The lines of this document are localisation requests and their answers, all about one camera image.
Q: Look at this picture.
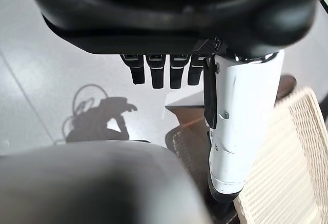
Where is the brown transparent stool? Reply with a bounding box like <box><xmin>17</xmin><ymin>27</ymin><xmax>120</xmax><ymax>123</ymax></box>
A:
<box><xmin>163</xmin><ymin>74</ymin><xmax>298</xmax><ymax>224</ymax></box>

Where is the cream woven basket tray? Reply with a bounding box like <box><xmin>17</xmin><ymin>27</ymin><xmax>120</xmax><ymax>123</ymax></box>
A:
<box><xmin>233</xmin><ymin>87</ymin><xmax>328</xmax><ymax>224</ymax></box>

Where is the silver robot left leg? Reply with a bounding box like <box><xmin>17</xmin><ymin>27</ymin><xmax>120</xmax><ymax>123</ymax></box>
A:
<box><xmin>0</xmin><ymin>139</ymin><xmax>214</xmax><ymax>224</ymax></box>

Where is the dark stitched floor mat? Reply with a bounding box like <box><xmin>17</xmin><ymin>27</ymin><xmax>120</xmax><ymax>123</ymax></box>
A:
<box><xmin>165</xmin><ymin>128</ymin><xmax>211</xmax><ymax>186</ymax></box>

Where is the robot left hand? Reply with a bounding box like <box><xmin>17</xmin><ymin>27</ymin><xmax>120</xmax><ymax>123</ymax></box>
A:
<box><xmin>24</xmin><ymin>0</ymin><xmax>322</xmax><ymax>203</ymax></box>

